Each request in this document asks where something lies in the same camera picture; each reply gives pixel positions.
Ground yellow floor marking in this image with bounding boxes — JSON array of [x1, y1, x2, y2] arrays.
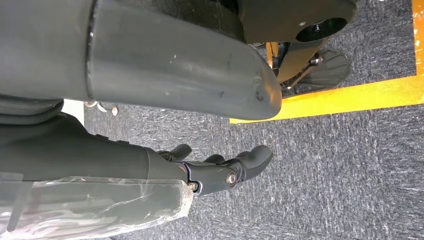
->
[[229, 0, 424, 125]]

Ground white furniture panel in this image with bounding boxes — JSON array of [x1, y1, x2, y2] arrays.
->
[[62, 99, 85, 126]]

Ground clear plastic film wrap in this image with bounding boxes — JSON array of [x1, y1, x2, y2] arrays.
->
[[0, 174, 194, 240]]

